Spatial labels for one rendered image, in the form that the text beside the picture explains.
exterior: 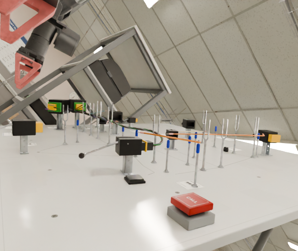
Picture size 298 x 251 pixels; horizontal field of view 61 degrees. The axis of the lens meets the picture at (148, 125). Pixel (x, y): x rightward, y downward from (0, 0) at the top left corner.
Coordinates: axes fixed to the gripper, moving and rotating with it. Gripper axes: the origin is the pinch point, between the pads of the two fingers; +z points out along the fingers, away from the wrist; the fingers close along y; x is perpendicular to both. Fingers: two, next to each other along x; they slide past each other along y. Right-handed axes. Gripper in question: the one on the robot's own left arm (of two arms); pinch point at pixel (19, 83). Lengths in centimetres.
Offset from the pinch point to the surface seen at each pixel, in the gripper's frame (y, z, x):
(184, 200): -47, 12, -32
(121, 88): 78, -33, -49
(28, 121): 0.9, 9.0, -6.4
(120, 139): -25.0, 5.2, -26.0
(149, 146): -24.6, 3.8, -34.0
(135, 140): -25.3, 3.9, -29.5
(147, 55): 69, -58, -54
